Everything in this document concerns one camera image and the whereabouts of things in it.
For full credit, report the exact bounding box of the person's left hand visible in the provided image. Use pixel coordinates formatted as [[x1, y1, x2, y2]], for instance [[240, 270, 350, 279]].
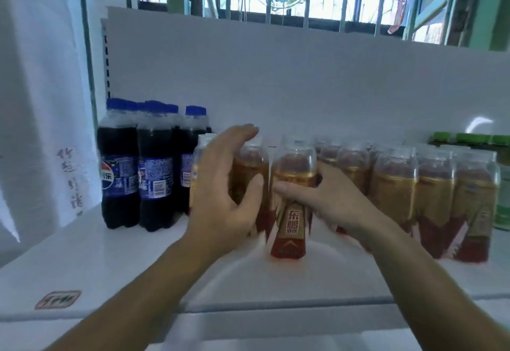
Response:
[[182, 124, 266, 260]]

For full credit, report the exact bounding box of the person's right hand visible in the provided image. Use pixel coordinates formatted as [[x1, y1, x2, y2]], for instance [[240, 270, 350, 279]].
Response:
[[273, 162, 400, 246]]

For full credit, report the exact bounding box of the gold energy drink bottle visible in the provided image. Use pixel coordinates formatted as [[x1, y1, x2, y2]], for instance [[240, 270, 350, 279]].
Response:
[[269, 143, 320, 261]]

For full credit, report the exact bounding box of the row of amber drink bottles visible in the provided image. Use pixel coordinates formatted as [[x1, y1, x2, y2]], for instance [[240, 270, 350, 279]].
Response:
[[189, 130, 502, 265]]

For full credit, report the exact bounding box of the group of blue-capped cola bottles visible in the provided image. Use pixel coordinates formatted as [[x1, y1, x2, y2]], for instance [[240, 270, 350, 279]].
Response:
[[96, 97, 213, 233]]

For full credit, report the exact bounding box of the white metal shelf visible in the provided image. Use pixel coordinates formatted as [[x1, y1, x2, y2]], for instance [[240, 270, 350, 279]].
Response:
[[0, 6, 510, 351]]

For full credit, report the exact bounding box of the row of green-capped bottles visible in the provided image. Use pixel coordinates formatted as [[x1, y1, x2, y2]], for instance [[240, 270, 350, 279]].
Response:
[[429, 130, 510, 232]]

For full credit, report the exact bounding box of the person's left forearm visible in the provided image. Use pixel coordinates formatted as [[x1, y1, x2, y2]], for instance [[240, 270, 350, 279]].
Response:
[[44, 239, 210, 351]]

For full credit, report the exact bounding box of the person's right forearm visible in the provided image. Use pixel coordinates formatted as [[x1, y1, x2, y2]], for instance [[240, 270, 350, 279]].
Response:
[[368, 223, 510, 351]]

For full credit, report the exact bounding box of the red-bordered shelf label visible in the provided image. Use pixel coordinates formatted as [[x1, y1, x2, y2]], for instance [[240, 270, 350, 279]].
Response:
[[34, 289, 83, 310]]

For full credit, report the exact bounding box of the white bamboo print curtain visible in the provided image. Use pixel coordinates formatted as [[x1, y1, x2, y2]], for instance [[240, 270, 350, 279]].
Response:
[[0, 0, 103, 267]]

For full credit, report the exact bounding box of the white panelled door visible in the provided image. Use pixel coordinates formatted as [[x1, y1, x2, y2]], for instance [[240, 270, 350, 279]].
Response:
[[78, 0, 132, 125]]

